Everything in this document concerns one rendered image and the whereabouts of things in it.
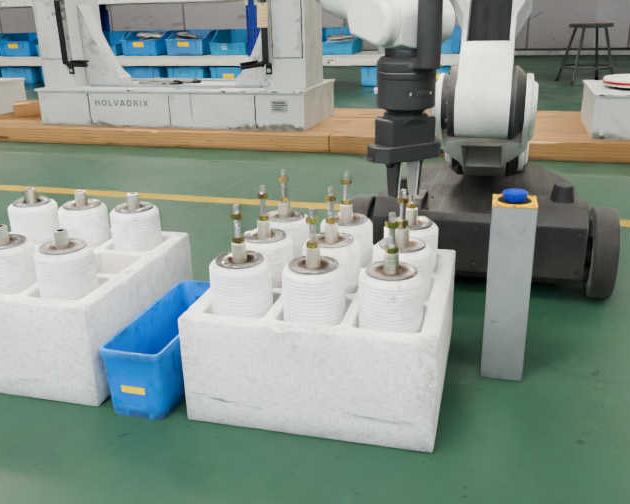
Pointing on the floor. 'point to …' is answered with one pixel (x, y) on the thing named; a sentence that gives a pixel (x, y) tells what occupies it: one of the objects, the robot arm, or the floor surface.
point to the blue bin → (151, 356)
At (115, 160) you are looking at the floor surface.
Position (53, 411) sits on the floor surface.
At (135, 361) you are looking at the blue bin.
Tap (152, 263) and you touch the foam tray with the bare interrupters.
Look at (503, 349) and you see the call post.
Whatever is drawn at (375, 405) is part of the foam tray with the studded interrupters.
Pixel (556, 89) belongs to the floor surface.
